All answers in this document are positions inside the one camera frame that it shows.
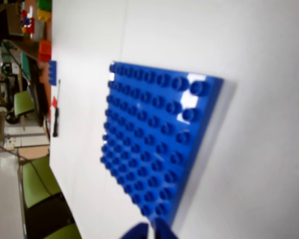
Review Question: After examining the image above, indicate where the thin black floor cable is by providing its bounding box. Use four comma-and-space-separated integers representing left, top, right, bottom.
0, 138, 62, 199

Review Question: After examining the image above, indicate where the green block at table edge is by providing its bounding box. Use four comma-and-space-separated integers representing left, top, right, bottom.
37, 0, 53, 11

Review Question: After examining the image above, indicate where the yellow block at table edge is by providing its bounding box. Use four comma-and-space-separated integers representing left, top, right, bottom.
37, 9, 53, 23

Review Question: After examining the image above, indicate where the orange block at table edge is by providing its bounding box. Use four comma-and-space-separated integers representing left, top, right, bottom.
38, 39, 53, 62

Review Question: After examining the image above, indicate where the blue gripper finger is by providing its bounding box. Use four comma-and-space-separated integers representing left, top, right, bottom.
120, 222, 150, 239
152, 218, 181, 239

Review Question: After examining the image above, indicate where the black handled screwdriver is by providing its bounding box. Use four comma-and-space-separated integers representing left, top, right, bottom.
52, 79, 62, 138

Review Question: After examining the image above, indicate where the blue 8x8 studded base plate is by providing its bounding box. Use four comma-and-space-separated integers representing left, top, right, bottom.
99, 61, 225, 229

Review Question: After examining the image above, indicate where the small blue studded block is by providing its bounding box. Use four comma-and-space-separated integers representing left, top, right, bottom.
47, 60, 58, 86

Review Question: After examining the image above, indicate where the green chair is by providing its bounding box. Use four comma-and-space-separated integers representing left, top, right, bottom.
19, 153, 83, 239
13, 90, 36, 130

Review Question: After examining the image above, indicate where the toy brick box with picture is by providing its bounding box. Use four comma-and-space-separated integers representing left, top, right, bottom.
20, 0, 46, 40

